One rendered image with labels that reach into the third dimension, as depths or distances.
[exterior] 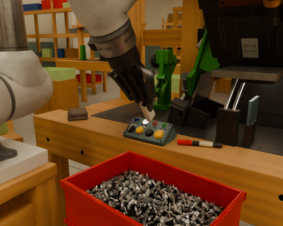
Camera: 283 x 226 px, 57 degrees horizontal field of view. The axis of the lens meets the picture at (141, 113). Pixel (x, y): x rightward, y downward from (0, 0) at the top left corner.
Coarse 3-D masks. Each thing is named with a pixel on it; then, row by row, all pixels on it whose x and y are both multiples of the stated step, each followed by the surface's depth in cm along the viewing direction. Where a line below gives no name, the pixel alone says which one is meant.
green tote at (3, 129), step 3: (3, 123) 121; (6, 123) 122; (0, 126) 120; (3, 126) 121; (6, 126) 122; (0, 129) 121; (3, 129) 121; (6, 129) 122; (0, 132) 121; (3, 132) 122; (6, 132) 123
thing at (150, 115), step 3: (141, 105) 69; (144, 108) 69; (144, 111) 71; (147, 111) 71; (153, 111) 73; (147, 114) 71; (150, 114) 72; (153, 114) 74; (147, 117) 72; (150, 117) 73; (153, 117) 74; (150, 120) 73
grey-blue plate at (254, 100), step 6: (258, 96) 80; (252, 102) 74; (258, 102) 82; (252, 108) 75; (252, 114) 77; (252, 120) 78; (246, 126) 77; (252, 126) 77; (246, 132) 77; (252, 132) 78; (246, 138) 78; (252, 138) 80; (246, 144) 78
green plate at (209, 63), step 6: (204, 36) 86; (204, 42) 87; (204, 48) 88; (210, 48) 87; (198, 54) 89; (204, 54) 89; (210, 54) 88; (198, 60) 89; (204, 60) 89; (210, 60) 88; (216, 60) 87; (198, 66) 91; (204, 66) 90; (210, 66) 88; (216, 66) 87; (198, 72) 93; (204, 72) 99; (198, 78) 96
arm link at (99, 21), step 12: (72, 0) 47; (84, 0) 46; (96, 0) 46; (108, 0) 47; (120, 0) 48; (132, 0) 51; (84, 12) 48; (96, 12) 47; (108, 12) 48; (120, 12) 50; (84, 24) 50; (96, 24) 49; (108, 24) 50; (120, 24) 51; (96, 36) 52
